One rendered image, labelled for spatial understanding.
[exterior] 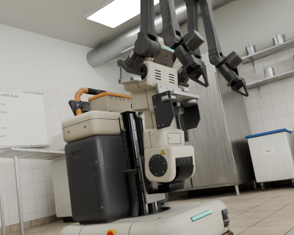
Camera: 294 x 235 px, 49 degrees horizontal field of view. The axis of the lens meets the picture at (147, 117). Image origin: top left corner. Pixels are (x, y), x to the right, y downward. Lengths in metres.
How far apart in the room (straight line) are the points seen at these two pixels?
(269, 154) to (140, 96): 3.22
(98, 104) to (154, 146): 0.42
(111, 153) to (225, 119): 3.19
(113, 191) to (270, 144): 3.31
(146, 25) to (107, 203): 0.81
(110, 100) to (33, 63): 3.86
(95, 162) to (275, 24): 4.42
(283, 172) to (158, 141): 3.25
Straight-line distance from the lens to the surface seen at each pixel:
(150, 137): 1.54
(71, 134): 1.66
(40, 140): 5.18
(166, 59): 1.67
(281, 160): 4.60
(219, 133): 4.62
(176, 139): 1.60
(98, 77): 6.33
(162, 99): 1.48
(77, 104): 1.80
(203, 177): 4.78
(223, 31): 5.85
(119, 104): 1.79
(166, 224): 1.34
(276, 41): 5.20
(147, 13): 1.48
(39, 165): 5.13
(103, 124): 1.59
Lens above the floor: 0.47
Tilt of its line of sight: 10 degrees up
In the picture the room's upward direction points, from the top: 9 degrees counter-clockwise
